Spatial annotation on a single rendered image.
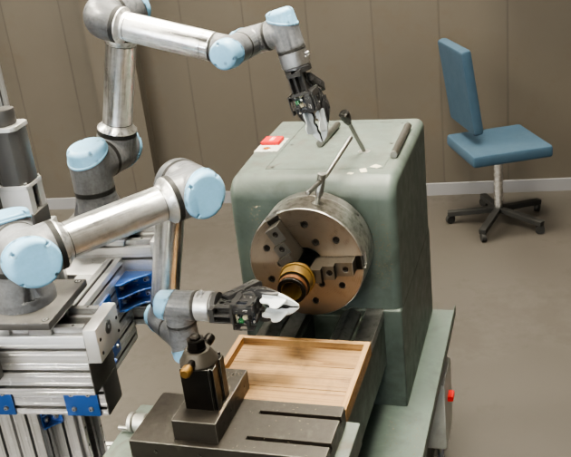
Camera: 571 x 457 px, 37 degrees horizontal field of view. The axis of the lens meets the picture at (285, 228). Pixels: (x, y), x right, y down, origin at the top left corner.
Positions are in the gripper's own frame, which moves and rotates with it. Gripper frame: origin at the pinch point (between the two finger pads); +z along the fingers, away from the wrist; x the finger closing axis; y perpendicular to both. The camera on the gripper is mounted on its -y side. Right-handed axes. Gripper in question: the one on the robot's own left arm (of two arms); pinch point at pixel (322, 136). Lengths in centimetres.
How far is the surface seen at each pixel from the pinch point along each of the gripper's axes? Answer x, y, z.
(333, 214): 2.0, 16.7, 16.6
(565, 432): 34, -64, 148
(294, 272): -7.7, 30.6, 24.8
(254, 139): -145, -293, 63
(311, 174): -7.3, -2.3, 10.5
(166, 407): -30, 71, 34
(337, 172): -0.1, -3.5, 12.0
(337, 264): 1.0, 22.4, 28.2
